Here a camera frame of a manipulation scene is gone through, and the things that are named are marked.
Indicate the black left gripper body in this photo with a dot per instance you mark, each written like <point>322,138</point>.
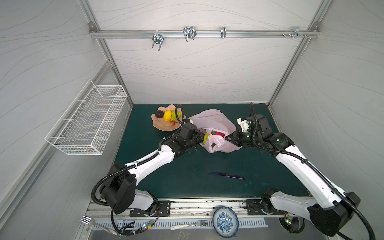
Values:
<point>196,139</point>

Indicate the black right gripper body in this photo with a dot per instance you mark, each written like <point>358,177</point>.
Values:
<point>236,138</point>

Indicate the small green pear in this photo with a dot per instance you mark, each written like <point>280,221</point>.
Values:
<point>206,136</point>

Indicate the pink plastic bag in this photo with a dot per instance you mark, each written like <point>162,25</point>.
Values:
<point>215,120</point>

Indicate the red dragon fruit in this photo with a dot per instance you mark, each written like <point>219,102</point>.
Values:
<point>216,133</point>

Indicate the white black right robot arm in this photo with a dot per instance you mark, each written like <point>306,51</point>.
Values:
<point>328,207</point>

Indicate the yellow lemon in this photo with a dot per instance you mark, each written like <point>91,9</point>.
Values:
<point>167,116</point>

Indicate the beige scalloped fruit bowl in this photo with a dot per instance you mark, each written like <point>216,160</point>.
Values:
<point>162,125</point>

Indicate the dark purple plum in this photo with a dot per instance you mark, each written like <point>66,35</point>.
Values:
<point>159,114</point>

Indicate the dark purple knife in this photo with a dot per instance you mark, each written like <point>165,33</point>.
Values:
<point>226,175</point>

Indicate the blue white patterned plate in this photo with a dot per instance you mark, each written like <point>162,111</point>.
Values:
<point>225,222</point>

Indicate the metal u-bolt clamp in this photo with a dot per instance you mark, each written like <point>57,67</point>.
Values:
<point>158,39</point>

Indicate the metal hook clamp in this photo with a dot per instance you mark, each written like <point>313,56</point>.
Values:
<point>189,33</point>

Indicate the small metal hook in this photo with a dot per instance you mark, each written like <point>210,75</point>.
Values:
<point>223,32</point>

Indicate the silver fork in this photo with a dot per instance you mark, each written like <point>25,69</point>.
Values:
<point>91,222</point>

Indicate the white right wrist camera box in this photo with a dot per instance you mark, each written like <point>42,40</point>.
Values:
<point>244,125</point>

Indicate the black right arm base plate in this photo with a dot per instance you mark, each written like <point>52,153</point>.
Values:
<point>260,207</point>

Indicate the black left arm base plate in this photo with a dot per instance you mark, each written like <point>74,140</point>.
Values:
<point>158,208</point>

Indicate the white handled fork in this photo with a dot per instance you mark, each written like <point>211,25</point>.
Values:
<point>200,223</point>

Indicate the white wire basket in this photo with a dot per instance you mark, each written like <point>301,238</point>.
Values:
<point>86,125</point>

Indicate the metal bracket with screws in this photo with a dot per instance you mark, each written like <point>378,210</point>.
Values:
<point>296,33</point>

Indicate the aluminium cross rail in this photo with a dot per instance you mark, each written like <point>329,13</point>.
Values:
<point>201,34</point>

